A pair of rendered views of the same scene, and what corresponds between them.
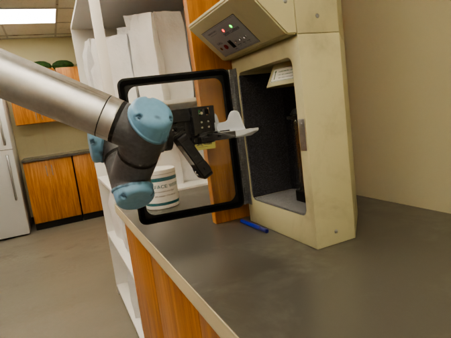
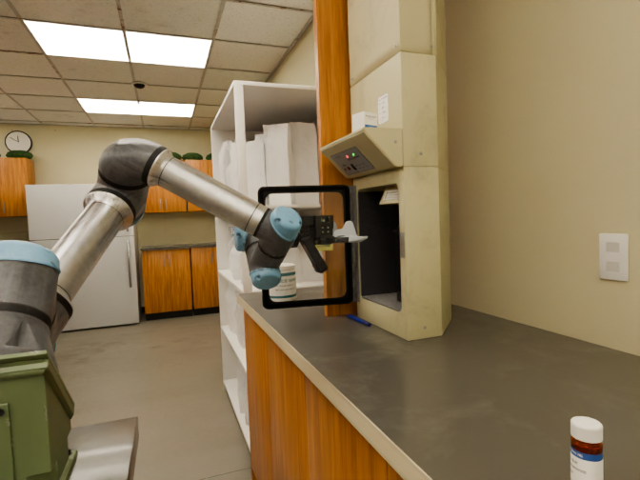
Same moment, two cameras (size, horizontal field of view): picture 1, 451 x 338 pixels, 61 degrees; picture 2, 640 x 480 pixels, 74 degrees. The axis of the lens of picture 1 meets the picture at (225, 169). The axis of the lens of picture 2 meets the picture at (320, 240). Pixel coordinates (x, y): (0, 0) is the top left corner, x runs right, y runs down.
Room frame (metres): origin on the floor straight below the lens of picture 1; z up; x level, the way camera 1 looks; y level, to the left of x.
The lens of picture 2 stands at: (-0.32, -0.02, 1.28)
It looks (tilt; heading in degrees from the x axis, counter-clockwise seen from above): 3 degrees down; 3
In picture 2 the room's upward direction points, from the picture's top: 2 degrees counter-clockwise
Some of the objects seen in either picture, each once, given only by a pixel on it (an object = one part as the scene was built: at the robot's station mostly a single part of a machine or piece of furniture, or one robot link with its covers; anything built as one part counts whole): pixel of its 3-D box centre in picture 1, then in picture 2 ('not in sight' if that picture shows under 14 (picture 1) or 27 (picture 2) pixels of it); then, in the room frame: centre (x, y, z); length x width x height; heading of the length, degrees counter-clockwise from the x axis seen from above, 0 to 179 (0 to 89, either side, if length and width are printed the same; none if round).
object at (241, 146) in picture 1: (239, 138); (354, 244); (1.10, -0.05, 1.19); 0.03 x 0.02 x 0.39; 24
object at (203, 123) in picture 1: (188, 127); (311, 230); (0.87, 0.07, 1.25); 0.12 x 0.08 x 0.09; 113
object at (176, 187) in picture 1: (184, 146); (306, 246); (1.07, 0.11, 1.19); 0.30 x 0.01 x 0.40; 103
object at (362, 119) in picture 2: not in sight; (364, 125); (0.89, -0.09, 1.54); 0.05 x 0.05 x 0.06; 41
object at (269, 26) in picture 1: (235, 29); (357, 156); (0.95, -0.07, 1.46); 0.32 x 0.12 x 0.10; 24
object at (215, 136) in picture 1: (217, 136); (333, 239); (0.86, 0.01, 1.22); 0.09 x 0.05 x 0.02; 79
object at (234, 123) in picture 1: (236, 123); (350, 231); (0.85, -0.04, 1.24); 0.09 x 0.03 x 0.06; 79
